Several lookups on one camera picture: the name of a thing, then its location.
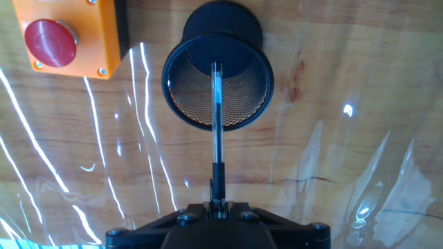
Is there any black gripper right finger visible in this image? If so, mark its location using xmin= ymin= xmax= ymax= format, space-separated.
xmin=226 ymin=202 xmax=332 ymax=249

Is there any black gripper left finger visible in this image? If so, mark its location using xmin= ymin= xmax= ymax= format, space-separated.
xmin=105 ymin=202 xmax=212 ymax=249

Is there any clear black gel pen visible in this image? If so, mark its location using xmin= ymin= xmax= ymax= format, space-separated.
xmin=209 ymin=61 xmax=226 ymax=208

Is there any black mesh pen holder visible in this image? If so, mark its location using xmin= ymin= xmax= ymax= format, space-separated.
xmin=161 ymin=0 xmax=275 ymax=132

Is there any clear plastic film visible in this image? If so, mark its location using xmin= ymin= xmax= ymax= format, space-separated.
xmin=0 ymin=20 xmax=443 ymax=249

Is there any wood pattern table mat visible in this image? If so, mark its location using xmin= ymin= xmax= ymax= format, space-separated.
xmin=0 ymin=0 xmax=443 ymax=249

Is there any orange box with red button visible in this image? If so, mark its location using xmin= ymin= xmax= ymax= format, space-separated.
xmin=12 ymin=0 xmax=129 ymax=80

